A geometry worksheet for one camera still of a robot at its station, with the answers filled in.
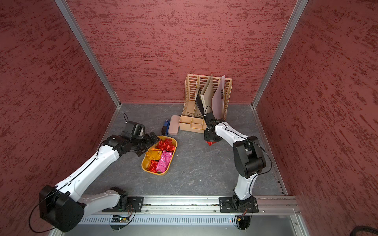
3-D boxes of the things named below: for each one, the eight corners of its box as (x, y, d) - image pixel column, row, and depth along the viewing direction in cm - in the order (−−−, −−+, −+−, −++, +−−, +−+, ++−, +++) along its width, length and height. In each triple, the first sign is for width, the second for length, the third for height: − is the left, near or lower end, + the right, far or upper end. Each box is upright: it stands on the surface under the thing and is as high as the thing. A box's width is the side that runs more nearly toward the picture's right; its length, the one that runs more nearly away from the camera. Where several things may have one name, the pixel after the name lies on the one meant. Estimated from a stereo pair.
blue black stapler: (161, 135, 103) (160, 132, 100) (165, 121, 111) (164, 118, 108) (167, 136, 103) (166, 133, 100) (170, 122, 111) (169, 118, 108)
